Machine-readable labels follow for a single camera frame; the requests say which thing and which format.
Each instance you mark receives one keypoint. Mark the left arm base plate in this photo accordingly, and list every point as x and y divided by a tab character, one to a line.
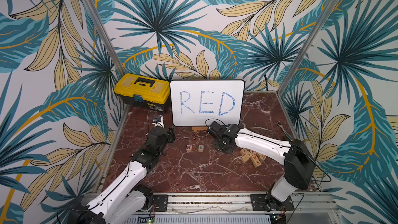
157	203

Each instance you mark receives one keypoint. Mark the yellow black toolbox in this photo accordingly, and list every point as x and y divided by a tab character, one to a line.
145	92

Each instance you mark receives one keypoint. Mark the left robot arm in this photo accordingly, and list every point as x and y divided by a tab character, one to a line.
125	195

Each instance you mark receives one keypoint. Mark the wooden block letter A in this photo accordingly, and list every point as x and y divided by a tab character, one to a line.
251	154

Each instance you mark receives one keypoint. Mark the aluminium front rail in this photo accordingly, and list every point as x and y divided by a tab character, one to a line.
235	208

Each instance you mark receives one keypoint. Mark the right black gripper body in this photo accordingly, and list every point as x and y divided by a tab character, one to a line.
213	129

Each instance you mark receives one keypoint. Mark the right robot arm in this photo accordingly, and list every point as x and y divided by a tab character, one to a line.
298	162

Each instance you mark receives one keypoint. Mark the whiteboard with RED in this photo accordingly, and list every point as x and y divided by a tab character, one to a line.
198	102

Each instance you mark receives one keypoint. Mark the wooden block letter K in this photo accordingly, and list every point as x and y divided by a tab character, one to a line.
256	163

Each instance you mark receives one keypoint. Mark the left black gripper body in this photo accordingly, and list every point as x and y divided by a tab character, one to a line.
169	137

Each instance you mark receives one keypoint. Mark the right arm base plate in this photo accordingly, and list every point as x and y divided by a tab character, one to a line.
265	202

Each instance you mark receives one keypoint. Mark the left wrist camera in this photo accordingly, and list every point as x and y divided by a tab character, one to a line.
158	121

